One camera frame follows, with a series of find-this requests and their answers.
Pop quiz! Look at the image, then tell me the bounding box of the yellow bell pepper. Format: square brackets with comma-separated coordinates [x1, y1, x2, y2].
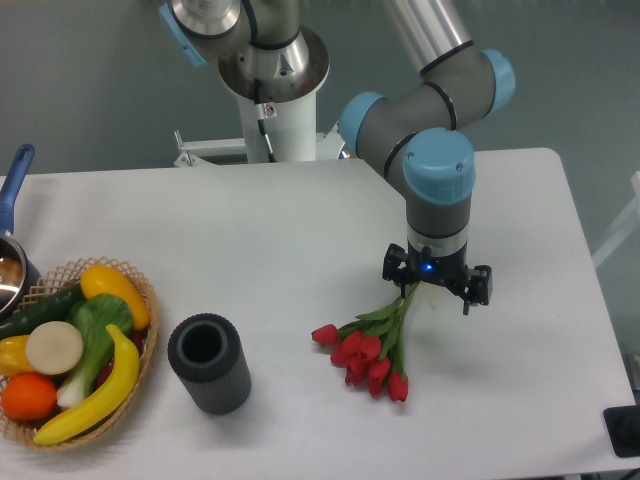
[0, 335, 35, 378]

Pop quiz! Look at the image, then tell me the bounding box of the black device at table edge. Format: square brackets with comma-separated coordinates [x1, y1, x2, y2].
[603, 405, 640, 458]

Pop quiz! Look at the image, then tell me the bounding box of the yellow banana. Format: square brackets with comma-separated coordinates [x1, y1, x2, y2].
[33, 324, 140, 446]

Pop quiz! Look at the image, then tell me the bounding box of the red tulip bouquet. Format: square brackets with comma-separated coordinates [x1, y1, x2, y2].
[311, 284, 418, 402]

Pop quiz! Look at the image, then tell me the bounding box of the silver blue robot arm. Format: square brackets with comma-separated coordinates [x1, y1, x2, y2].
[159, 1, 516, 307]

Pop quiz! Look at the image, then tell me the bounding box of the white metal bracket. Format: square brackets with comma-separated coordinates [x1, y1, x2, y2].
[173, 130, 247, 168]

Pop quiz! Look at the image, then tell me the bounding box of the orange fruit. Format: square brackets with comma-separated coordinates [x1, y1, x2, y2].
[1, 373, 57, 421]

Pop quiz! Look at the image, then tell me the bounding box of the woven wicker basket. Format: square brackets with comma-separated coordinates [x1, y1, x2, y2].
[1, 257, 160, 451]

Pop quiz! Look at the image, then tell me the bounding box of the green bok choy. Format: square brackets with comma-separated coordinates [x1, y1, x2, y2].
[57, 294, 133, 410]

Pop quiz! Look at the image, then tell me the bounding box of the beige round mushroom slice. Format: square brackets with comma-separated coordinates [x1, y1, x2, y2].
[25, 321, 84, 375]

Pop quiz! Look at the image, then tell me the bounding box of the blue handled saucepan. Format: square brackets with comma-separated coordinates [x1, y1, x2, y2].
[1, 144, 40, 321]

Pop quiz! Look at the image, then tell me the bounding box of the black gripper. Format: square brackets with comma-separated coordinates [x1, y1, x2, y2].
[382, 243, 493, 315]

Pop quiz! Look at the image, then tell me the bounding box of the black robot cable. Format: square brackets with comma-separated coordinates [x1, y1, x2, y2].
[252, 78, 278, 163]

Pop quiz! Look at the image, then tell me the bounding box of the green cucumber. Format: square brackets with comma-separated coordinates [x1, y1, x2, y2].
[1, 283, 85, 340]

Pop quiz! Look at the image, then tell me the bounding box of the dark grey ribbed vase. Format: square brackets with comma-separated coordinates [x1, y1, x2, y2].
[167, 313, 252, 415]

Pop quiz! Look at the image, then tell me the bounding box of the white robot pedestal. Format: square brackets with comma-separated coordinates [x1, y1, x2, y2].
[218, 26, 330, 163]

